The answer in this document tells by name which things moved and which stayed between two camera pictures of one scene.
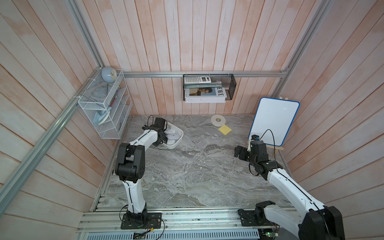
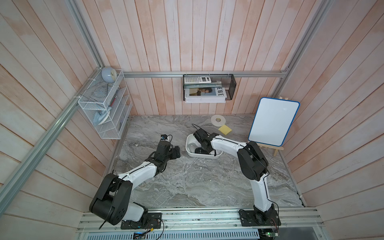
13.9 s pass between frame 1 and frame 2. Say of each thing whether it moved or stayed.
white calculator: stayed
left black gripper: moved
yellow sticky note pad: stayed
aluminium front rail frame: stayed
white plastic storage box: moved
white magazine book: stayed
